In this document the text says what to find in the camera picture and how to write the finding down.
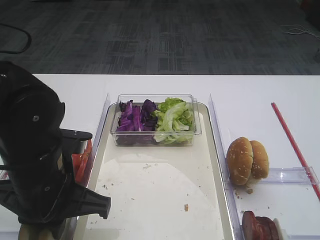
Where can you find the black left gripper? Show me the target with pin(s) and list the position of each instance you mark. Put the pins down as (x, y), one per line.
(84, 202)

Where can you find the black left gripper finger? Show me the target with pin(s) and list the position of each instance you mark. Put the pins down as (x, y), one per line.
(74, 141)

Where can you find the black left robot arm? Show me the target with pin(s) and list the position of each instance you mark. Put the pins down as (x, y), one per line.
(46, 164)

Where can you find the middle tomato slice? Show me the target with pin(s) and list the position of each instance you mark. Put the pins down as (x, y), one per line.
(80, 161)

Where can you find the green lettuce leaves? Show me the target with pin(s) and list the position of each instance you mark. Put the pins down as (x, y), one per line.
(175, 122)

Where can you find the front meat patty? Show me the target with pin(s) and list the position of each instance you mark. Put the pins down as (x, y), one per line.
(250, 226)

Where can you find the meat patty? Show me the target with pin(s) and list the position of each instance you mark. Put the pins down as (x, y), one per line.
(250, 226)
(267, 228)

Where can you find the rear meat patty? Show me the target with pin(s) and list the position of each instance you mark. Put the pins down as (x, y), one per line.
(267, 228)

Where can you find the shredded purple cabbage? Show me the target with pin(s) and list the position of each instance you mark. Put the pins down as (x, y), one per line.
(136, 118)

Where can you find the clear plastic salad container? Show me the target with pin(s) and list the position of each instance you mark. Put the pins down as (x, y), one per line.
(130, 139)

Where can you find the metal baking tray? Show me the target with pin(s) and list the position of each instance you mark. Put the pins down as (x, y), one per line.
(158, 192)

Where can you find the right clear long divider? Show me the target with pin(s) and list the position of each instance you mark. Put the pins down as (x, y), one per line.
(228, 189)

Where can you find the front sesame bun top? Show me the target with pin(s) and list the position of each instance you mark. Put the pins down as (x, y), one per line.
(239, 158)

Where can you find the sesame bun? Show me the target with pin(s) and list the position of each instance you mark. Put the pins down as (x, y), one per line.
(260, 166)
(239, 158)

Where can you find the rear sesame bun top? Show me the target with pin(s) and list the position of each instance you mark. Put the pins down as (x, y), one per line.
(260, 166)

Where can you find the white patty stopper block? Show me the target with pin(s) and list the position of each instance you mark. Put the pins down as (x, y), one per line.
(279, 230)

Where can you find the right red strip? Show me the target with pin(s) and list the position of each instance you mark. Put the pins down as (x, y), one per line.
(297, 150)

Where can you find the upper right clear rail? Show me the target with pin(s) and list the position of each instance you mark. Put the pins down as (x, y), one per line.
(295, 176)

